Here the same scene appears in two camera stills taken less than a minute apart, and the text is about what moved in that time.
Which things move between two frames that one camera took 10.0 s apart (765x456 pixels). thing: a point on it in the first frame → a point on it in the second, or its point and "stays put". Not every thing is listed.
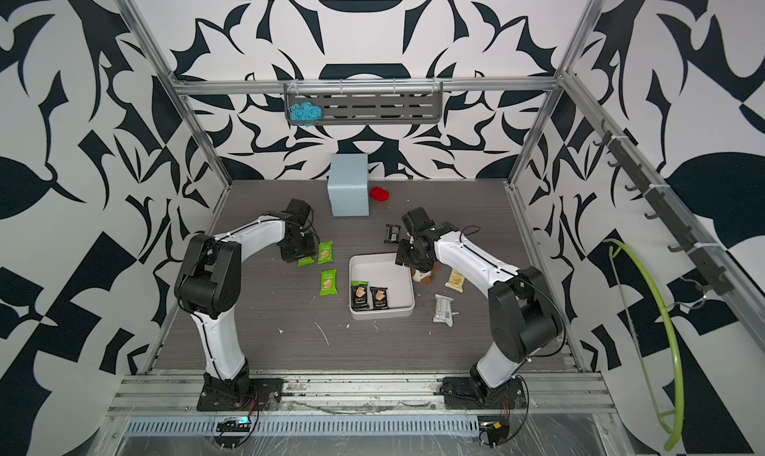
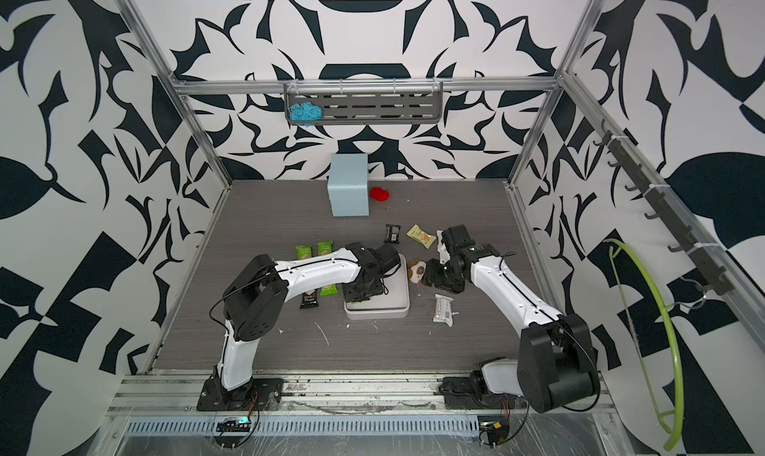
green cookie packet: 329,282 stays put
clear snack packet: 443,310 stays put
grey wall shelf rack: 364,102 stays put
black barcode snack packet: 391,234 stays put
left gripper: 310,250 → 378,287
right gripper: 399,257 → 429,276
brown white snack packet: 421,277 stays put
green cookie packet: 325,252 stays put
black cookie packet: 380,298 → 310,299
